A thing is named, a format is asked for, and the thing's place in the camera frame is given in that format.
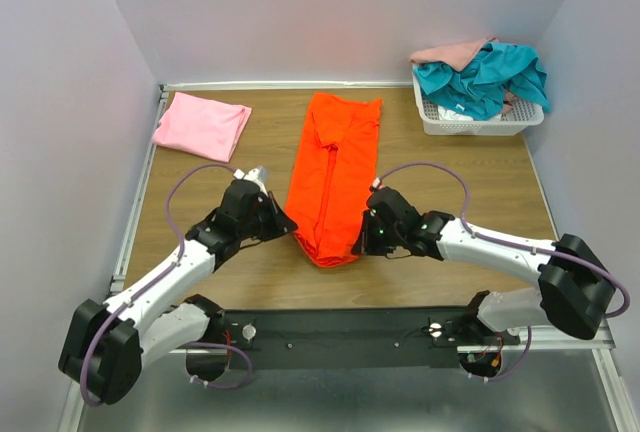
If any orange t shirt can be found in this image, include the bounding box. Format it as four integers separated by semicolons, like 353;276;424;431
285;92;383;268

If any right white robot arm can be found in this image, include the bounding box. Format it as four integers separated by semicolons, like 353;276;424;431
352;187;615;344

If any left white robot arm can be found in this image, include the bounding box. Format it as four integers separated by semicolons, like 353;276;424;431
58;167;297;407

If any folded pink t shirt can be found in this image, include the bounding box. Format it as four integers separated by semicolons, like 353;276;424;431
152;92;252;163

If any white t shirt in basket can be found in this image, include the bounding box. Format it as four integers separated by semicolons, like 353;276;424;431
437;105;474;122

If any teal t shirt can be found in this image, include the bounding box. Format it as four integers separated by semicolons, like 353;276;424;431
411;40;551;121

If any white plastic basket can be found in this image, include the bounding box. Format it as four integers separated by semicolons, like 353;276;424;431
412;77;544;137

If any dusty pink t shirt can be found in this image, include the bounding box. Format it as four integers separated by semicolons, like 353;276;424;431
409;37;496;72

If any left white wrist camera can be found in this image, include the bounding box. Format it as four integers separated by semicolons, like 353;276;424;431
233;165;268;194

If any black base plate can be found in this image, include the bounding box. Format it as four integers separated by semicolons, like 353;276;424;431
185;306;520;379

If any aluminium frame rail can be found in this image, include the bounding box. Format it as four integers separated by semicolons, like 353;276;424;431
58;82;626;432

